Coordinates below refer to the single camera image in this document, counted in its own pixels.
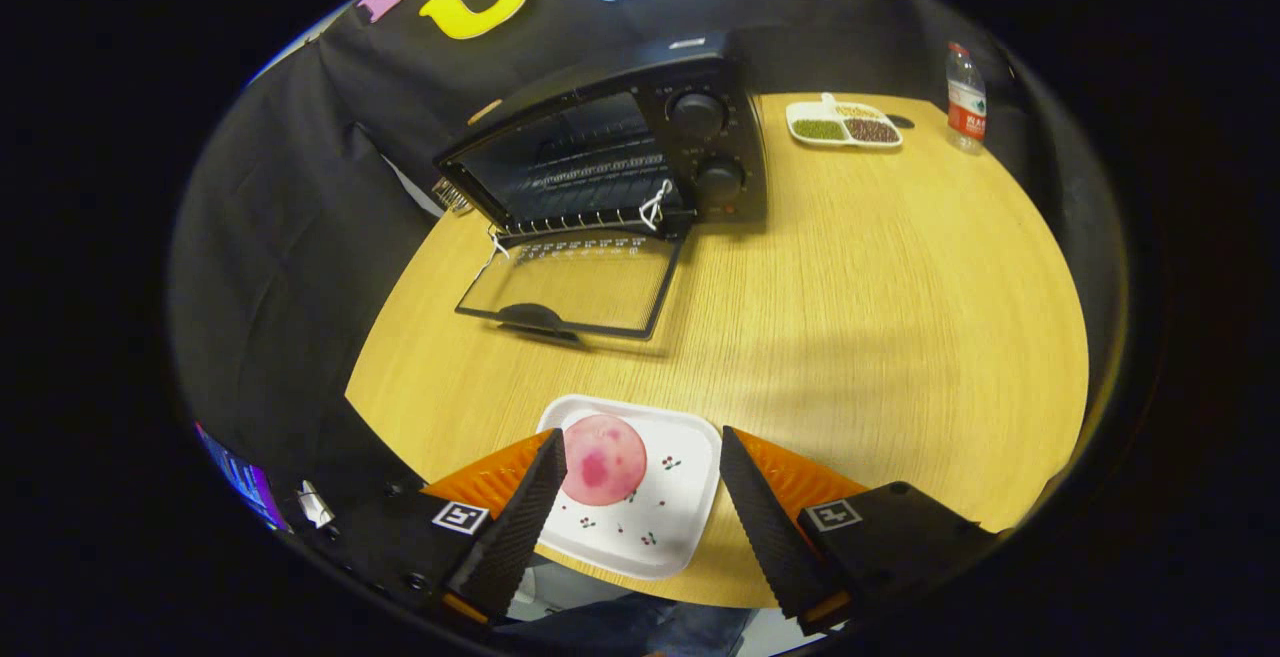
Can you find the colourful printed panel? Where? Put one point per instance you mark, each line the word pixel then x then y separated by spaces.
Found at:
pixel 245 482

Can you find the small white object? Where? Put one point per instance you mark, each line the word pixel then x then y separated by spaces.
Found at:
pixel 315 505

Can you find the brown bread slice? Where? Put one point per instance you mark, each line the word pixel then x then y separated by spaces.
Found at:
pixel 485 111

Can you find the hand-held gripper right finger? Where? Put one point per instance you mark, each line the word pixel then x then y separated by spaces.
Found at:
pixel 765 527

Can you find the clear plastic water bottle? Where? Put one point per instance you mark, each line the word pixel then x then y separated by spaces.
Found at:
pixel 966 107

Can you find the black toaster oven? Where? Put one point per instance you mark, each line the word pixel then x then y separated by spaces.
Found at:
pixel 740 152

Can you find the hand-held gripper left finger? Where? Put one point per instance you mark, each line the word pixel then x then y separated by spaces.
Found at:
pixel 515 537

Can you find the white square plate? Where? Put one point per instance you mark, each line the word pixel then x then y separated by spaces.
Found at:
pixel 680 497

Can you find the white divided bean dish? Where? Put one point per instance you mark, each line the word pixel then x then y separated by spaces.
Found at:
pixel 845 127

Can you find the pink round bun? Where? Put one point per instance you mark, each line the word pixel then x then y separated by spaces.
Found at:
pixel 605 457

